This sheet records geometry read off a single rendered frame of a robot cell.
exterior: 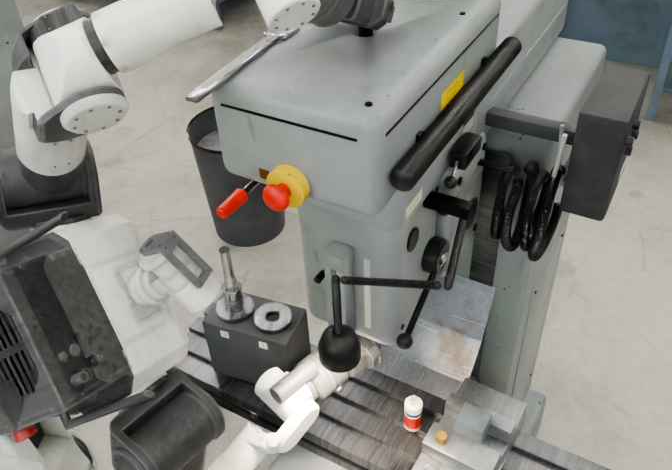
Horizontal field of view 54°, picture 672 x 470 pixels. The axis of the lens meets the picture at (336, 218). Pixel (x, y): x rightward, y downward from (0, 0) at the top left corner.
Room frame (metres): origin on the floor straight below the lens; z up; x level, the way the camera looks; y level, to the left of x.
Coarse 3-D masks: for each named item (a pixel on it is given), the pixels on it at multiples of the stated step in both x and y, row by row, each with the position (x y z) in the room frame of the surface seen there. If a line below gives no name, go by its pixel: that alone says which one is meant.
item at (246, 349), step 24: (216, 312) 1.10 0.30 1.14; (240, 312) 1.08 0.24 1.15; (264, 312) 1.08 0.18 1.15; (288, 312) 1.08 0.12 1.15; (216, 336) 1.06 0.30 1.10; (240, 336) 1.03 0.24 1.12; (264, 336) 1.02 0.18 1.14; (288, 336) 1.01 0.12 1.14; (216, 360) 1.07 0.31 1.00; (240, 360) 1.04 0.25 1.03; (264, 360) 1.01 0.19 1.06; (288, 360) 0.99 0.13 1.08
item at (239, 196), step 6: (252, 180) 0.83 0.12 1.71; (246, 186) 0.82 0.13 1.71; (252, 186) 0.82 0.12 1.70; (234, 192) 0.79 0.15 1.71; (240, 192) 0.79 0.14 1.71; (246, 192) 0.80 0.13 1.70; (228, 198) 0.78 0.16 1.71; (234, 198) 0.78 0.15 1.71; (240, 198) 0.79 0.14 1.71; (246, 198) 0.79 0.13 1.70; (222, 204) 0.77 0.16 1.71; (228, 204) 0.77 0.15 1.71; (234, 204) 0.77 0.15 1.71; (240, 204) 0.78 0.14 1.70; (216, 210) 0.77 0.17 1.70; (222, 210) 0.76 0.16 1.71; (228, 210) 0.76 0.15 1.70; (234, 210) 0.77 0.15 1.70; (222, 216) 0.76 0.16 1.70
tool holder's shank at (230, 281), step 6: (222, 252) 1.10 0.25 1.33; (228, 252) 1.10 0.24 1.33; (222, 258) 1.10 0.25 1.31; (228, 258) 1.10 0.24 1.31; (222, 264) 1.10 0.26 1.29; (228, 264) 1.10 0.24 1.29; (228, 270) 1.10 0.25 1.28; (228, 276) 1.09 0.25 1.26; (234, 276) 1.10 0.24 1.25; (228, 282) 1.09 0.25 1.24; (234, 282) 1.10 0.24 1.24; (228, 288) 1.10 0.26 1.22
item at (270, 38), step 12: (264, 36) 0.93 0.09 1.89; (276, 36) 0.92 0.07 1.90; (288, 36) 0.92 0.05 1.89; (252, 48) 0.88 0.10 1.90; (264, 48) 0.88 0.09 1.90; (240, 60) 0.84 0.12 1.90; (252, 60) 0.85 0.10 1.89; (228, 72) 0.81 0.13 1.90; (204, 84) 0.78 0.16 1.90; (216, 84) 0.78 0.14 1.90; (192, 96) 0.75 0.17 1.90; (204, 96) 0.75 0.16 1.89
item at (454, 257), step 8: (464, 224) 0.84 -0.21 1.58; (456, 232) 0.83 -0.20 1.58; (464, 232) 0.83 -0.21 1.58; (456, 240) 0.80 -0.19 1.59; (456, 248) 0.78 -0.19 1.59; (456, 256) 0.77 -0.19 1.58; (448, 264) 0.75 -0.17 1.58; (456, 264) 0.75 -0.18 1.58; (448, 272) 0.73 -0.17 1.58; (448, 280) 0.71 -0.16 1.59; (448, 288) 0.70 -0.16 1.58
